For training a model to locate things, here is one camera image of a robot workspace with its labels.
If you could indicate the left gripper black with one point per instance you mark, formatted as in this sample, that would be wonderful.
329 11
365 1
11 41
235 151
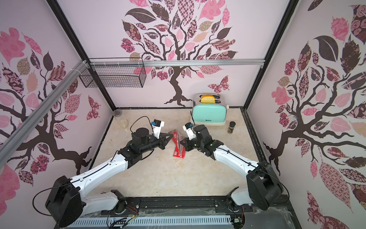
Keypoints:
163 140

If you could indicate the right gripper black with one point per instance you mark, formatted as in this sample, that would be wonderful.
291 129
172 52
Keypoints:
190 143

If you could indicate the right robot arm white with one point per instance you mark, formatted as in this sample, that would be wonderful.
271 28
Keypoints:
263 187

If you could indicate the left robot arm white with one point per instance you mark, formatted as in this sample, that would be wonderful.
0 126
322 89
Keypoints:
69 198

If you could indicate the mint green toaster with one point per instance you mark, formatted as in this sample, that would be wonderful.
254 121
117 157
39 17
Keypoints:
209 114

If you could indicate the yellow toast slice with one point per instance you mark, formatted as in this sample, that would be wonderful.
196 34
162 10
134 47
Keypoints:
207 99

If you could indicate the clear glass jar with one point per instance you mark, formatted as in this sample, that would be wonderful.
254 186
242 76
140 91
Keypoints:
121 121

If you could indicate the spice jar black lid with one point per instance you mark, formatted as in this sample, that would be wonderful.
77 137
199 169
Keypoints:
231 127

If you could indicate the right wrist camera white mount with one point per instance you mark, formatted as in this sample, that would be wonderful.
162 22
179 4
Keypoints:
188 128

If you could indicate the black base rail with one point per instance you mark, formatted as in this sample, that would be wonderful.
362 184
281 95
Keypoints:
219 204

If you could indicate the black wire basket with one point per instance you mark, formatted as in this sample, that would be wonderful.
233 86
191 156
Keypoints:
115 74

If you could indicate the aluminium rail back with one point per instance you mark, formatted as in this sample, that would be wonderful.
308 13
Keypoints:
229 62

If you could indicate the aluminium rail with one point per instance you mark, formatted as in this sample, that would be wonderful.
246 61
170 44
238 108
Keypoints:
18 137
229 62

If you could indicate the white slotted cable duct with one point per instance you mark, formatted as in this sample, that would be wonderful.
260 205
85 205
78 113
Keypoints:
154 222

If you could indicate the aluminium rail left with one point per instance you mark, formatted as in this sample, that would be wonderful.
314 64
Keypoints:
18 137

